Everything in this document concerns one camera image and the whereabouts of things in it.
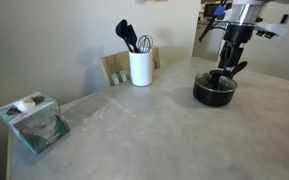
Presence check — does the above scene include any black pot with handle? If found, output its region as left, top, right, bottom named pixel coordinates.
left=192, top=60, right=249, bottom=108

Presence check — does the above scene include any black microwave oven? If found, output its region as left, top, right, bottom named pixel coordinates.
left=202, top=1, right=233, bottom=20

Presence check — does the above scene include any dark wall switch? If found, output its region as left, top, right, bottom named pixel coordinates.
left=280, top=13, right=289, bottom=25

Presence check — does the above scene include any black camera cable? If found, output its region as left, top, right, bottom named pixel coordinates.
left=198, top=0, right=229, bottom=43

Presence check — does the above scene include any glass lid with black knob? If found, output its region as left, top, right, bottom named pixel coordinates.
left=194, top=69, right=238, bottom=94

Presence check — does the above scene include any green patterned tissue box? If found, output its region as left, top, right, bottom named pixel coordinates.
left=0, top=91, right=72, bottom=156

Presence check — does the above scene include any wooden chair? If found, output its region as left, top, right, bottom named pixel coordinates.
left=100, top=46, right=161, bottom=87

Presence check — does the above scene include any blue cable plug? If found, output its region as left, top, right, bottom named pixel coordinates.
left=213, top=3, right=227, bottom=18

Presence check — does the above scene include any black spatula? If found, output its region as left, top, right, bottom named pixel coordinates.
left=126, top=24, right=141, bottom=54

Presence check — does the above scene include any white cylindrical utensil holder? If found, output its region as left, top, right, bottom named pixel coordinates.
left=128, top=48, right=154, bottom=88

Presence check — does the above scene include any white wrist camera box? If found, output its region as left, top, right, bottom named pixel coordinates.
left=222, top=8, right=289, bottom=38

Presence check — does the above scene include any black ladle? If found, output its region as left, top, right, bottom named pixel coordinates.
left=114, top=19, right=136, bottom=54

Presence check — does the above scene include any metal wire whisk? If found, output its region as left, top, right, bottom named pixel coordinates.
left=137, top=34, right=154, bottom=54

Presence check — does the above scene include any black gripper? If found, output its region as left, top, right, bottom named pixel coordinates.
left=218, top=25, right=254, bottom=76

